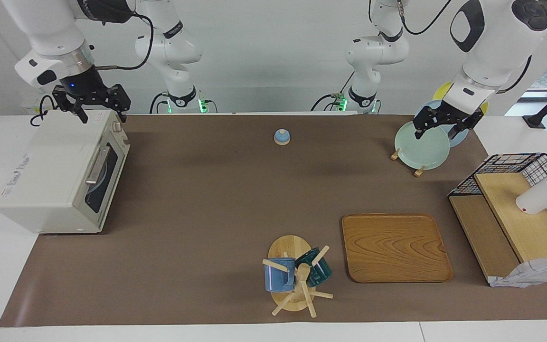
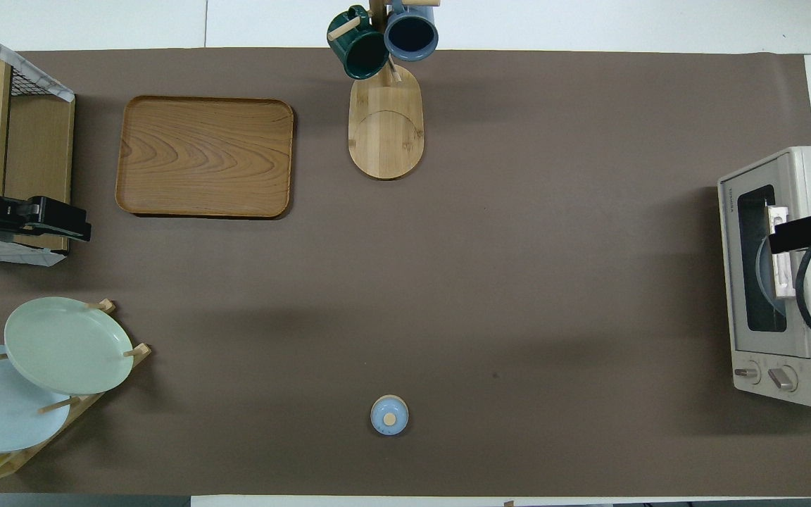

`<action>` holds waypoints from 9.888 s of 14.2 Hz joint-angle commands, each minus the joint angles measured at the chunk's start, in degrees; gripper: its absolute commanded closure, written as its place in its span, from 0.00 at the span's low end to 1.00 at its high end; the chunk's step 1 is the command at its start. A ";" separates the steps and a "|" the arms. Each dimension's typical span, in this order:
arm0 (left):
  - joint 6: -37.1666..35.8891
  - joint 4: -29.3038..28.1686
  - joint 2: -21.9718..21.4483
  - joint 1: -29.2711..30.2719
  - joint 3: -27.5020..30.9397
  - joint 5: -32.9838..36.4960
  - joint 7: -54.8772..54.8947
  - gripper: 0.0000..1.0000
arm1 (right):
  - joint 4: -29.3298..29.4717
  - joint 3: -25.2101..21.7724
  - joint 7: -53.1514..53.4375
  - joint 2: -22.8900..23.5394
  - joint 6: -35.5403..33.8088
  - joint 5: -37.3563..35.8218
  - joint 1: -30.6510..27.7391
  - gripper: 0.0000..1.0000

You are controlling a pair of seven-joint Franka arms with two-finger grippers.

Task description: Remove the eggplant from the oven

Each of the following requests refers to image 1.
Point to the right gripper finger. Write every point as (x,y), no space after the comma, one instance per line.
(121,116)
(83,115)

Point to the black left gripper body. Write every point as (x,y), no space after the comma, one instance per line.
(444,116)

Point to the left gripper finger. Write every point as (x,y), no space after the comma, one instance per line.
(418,133)
(458,130)

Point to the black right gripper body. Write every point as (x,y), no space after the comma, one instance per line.
(88,88)

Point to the small light blue plate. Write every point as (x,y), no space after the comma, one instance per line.
(99,183)

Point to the glass oven door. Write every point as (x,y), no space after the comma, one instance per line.
(112,185)

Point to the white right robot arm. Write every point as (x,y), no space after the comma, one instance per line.
(50,28)

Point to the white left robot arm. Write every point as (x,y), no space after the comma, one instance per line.
(496,42)

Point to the white toaster oven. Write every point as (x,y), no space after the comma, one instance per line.
(50,175)

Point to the large light blue plate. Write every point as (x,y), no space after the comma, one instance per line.
(458,137)

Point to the pale green plate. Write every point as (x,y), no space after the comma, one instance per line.
(420,149)

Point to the yellow plate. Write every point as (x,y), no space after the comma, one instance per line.
(442,91)

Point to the wooden plate rack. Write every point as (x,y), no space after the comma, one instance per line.
(418,172)

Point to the white cup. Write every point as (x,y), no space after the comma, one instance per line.
(537,199)

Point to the wooden serving tray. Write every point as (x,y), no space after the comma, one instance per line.
(394,247)

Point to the wooden shelf box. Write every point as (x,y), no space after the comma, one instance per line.
(530,232)

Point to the brown table mat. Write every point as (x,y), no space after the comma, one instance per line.
(207,213)

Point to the white patterned cloth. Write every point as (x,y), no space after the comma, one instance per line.
(530,273)

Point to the dark green mug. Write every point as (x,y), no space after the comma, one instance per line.
(318,273)

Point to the wooden mug tree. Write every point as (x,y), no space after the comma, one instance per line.
(287,247)

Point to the blue mug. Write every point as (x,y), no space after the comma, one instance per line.
(276,280)

